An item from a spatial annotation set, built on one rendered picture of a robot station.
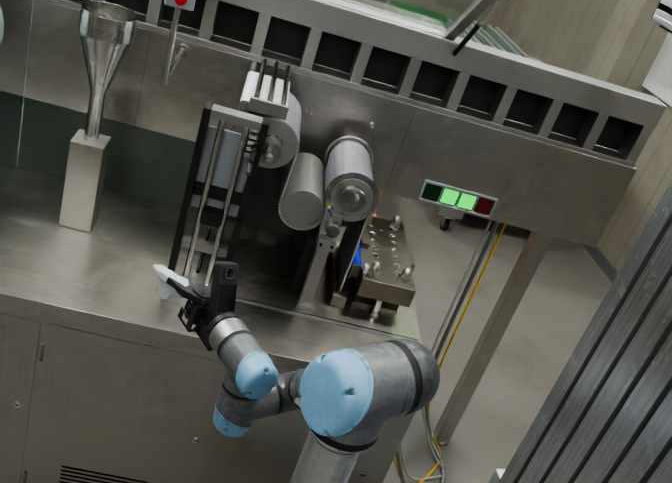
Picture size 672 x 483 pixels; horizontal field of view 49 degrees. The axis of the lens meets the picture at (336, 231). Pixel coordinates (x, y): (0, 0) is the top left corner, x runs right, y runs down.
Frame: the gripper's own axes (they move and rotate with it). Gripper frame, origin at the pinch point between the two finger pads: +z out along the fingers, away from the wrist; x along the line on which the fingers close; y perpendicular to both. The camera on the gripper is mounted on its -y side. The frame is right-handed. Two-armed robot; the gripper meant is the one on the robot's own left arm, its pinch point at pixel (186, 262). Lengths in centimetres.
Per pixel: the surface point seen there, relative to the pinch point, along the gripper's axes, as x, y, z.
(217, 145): 17.4, -14.0, 30.4
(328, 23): 56, -45, 57
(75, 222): 5, 31, 65
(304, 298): 55, 24, 19
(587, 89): 122, -57, 14
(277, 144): 33.1, -17.4, 28.8
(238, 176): 25.4, -7.1, 28.8
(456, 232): 310, 82, 166
